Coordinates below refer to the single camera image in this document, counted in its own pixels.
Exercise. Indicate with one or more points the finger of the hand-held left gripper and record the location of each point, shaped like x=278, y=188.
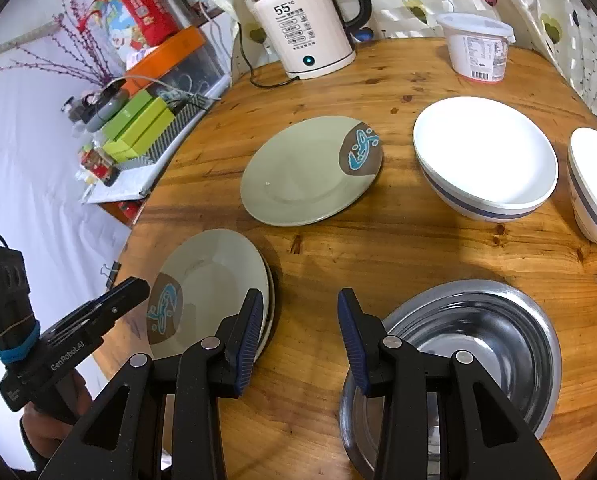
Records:
x=123, y=300

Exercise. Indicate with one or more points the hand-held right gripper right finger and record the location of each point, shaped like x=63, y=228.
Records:
x=351, y=340

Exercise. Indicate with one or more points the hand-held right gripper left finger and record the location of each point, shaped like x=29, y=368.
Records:
x=248, y=335

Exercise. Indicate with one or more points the stainless steel bowl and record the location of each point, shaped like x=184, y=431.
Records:
x=478, y=320

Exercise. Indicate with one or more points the beige plate with fish pattern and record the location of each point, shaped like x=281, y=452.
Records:
x=298, y=175

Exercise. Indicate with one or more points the white bowl with blue stripe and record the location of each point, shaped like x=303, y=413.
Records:
x=478, y=155
x=596, y=180

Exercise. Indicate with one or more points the person's left forearm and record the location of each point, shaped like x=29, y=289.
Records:
x=41, y=455

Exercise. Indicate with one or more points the person's left hand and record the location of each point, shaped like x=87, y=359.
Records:
x=41, y=422

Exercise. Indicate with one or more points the black binder clip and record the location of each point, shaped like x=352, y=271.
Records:
x=109, y=274

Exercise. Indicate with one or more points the white paper stack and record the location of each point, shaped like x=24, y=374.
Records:
x=123, y=185

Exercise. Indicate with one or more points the green box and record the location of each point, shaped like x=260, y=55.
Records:
x=151, y=127
x=126, y=117

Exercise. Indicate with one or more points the grey ribbed strip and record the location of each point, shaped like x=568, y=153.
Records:
x=178, y=125

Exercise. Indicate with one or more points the clear box with orange lid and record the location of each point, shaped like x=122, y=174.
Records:
x=171, y=50

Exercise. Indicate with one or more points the purple dried flower branches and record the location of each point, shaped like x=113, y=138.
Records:
x=78, y=30

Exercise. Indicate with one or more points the red printed package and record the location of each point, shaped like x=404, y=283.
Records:
x=138, y=10

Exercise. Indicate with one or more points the white plastic tub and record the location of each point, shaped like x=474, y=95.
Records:
x=478, y=55

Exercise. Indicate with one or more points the white electric kettle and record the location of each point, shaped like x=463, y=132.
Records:
x=298, y=20

